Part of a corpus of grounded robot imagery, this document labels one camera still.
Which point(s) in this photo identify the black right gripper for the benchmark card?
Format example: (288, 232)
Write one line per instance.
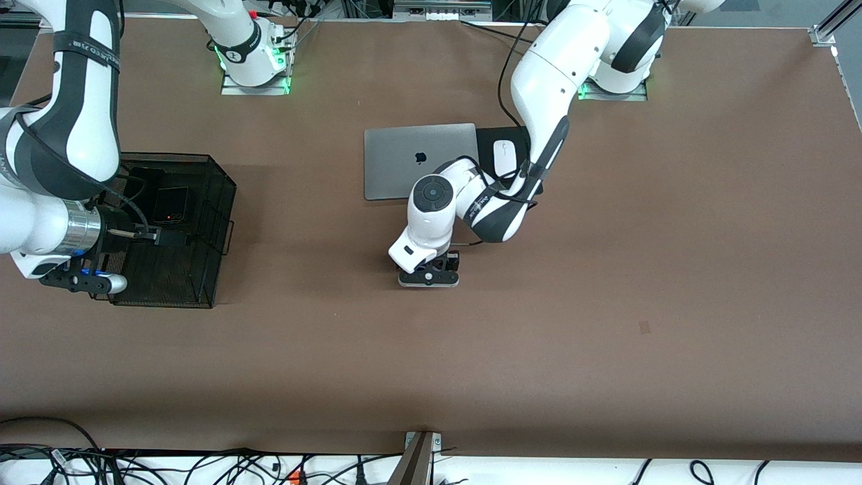
(116, 224)

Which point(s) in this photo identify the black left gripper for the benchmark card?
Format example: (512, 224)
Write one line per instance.
(450, 259)

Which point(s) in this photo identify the black flip phone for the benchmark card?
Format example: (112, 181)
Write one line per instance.
(172, 202)

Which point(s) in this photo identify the long black smartphone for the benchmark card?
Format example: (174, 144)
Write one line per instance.
(145, 182)

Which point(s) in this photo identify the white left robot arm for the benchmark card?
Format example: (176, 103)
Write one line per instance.
(559, 74)

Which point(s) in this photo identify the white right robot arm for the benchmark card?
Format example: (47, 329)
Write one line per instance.
(81, 121)

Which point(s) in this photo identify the silver closed laptop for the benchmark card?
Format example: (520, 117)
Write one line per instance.
(390, 162)

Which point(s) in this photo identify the white computer mouse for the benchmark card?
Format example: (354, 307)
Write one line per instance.
(504, 159)

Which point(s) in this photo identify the black mouse pad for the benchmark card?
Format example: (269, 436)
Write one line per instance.
(486, 138)

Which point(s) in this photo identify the white power strip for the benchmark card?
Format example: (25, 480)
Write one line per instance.
(441, 13)

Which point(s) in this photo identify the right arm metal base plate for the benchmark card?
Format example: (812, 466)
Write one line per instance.
(256, 90)

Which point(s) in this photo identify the aluminium camera mount post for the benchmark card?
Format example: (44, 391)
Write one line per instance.
(414, 465)

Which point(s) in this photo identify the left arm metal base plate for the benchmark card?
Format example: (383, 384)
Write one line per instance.
(613, 97)

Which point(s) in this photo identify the aluminium table edge rail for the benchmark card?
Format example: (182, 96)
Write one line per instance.
(843, 74)

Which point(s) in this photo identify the aluminium frame profile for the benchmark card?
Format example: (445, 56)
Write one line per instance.
(823, 35)

